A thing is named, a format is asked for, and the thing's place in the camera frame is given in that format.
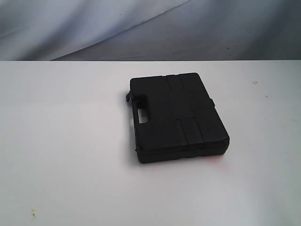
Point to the black plastic tool case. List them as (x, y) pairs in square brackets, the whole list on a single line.
[(175, 118)]

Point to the white backdrop cloth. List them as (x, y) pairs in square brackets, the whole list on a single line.
[(149, 30)]

